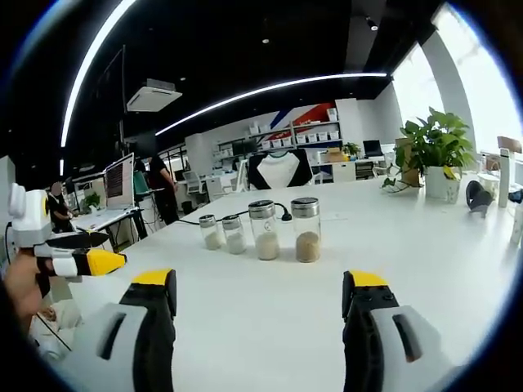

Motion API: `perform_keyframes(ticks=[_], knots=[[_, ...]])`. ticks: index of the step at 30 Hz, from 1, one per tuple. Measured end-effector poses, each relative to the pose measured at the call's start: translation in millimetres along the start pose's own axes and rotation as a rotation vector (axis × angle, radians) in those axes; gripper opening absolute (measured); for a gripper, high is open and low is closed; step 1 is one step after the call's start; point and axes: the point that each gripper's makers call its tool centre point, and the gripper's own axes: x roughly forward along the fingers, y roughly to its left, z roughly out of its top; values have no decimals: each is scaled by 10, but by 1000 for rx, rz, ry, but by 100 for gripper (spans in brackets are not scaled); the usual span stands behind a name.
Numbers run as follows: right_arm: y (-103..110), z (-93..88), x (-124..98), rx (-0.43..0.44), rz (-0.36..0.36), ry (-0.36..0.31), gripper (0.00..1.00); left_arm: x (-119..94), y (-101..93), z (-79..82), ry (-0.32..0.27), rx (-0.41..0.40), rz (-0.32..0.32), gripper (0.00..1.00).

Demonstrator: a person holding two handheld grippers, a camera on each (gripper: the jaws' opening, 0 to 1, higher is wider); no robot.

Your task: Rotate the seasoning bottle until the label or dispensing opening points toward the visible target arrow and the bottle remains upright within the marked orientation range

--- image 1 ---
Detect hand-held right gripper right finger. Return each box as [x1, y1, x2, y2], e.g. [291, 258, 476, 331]
[341, 269, 465, 392]

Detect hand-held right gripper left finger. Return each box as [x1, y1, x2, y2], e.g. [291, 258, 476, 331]
[60, 268, 179, 392]

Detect small glass seasoning bottle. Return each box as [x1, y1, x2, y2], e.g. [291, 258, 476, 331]
[199, 213, 226, 252]
[221, 214, 248, 256]

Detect tall seasoning bottle brown filling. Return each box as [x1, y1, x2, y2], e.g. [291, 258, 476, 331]
[290, 197, 323, 264]

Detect tall seasoning bottle white filling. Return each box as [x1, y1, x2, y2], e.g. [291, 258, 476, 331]
[248, 199, 282, 261]

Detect person's left hand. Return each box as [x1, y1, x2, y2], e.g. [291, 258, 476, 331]
[2, 253, 55, 332]

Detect white standing desk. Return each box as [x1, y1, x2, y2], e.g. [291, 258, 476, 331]
[72, 206, 149, 253]

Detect ceiling air conditioner unit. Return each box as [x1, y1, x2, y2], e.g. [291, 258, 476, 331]
[126, 78, 184, 114]

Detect black curved device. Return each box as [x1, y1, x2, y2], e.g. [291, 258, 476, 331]
[465, 180, 495, 215]

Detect long ceiling light strip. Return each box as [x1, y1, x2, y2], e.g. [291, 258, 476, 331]
[59, 0, 142, 149]
[154, 72, 388, 136]

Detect black computer monitor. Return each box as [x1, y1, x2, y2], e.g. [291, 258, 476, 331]
[362, 140, 384, 159]

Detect green potted plant white pot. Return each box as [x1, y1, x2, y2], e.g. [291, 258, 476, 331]
[381, 106, 477, 204]

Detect office chair with white shirt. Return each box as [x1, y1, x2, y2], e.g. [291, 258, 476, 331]
[247, 148, 315, 192]

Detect shelf with white storage bins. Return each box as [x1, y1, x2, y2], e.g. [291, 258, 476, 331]
[247, 108, 344, 150]

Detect black power cable with plug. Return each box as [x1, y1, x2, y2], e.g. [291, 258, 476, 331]
[177, 203, 293, 226]

